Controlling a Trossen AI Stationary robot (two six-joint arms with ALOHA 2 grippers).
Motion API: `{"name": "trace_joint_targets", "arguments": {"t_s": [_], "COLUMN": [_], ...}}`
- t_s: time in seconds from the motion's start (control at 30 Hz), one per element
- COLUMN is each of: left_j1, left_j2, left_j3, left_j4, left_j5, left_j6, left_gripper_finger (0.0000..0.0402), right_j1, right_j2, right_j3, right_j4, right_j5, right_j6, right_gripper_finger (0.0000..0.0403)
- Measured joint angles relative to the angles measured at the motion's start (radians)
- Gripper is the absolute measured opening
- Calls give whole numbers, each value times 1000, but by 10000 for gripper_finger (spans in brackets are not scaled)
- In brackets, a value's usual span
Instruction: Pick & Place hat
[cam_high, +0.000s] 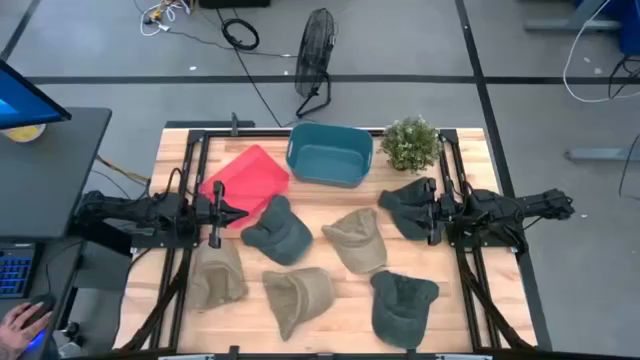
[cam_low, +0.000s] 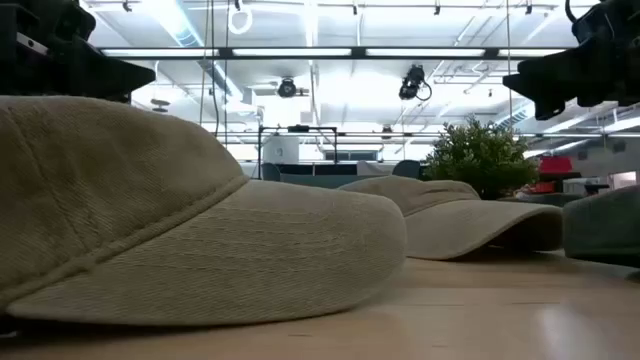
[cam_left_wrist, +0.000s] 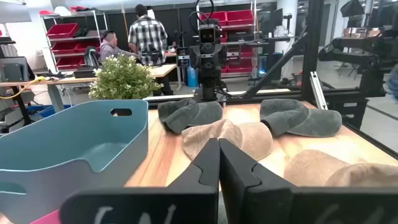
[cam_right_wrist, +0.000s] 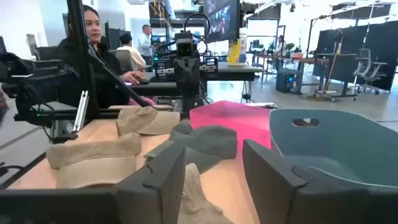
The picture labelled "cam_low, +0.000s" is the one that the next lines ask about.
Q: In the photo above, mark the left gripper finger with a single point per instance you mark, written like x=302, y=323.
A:
x=100, y=75

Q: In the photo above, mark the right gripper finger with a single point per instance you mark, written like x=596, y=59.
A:
x=547, y=80

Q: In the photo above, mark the dark grey baseball cap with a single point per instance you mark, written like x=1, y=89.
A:
x=605, y=225

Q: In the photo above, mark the beige baseball cap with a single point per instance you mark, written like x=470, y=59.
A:
x=150, y=225
x=450, y=225

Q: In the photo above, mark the red box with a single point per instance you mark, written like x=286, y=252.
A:
x=555, y=165

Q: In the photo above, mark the green bushy plant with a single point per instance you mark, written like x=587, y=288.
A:
x=480, y=155

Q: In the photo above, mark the dark office chair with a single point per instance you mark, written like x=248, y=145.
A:
x=407, y=169
x=271, y=172

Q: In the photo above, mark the round black ceiling fixture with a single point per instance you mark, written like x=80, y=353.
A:
x=287, y=88

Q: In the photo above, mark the white cylindrical tank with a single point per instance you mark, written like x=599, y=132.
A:
x=281, y=150

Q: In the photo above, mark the black frame rail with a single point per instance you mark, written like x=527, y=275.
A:
x=450, y=135

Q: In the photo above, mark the black overhead camera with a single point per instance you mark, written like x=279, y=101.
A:
x=412, y=82

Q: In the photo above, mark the black overhead light rail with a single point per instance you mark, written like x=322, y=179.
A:
x=350, y=52

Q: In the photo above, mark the black monitor stand frame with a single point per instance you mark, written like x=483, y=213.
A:
x=298, y=129

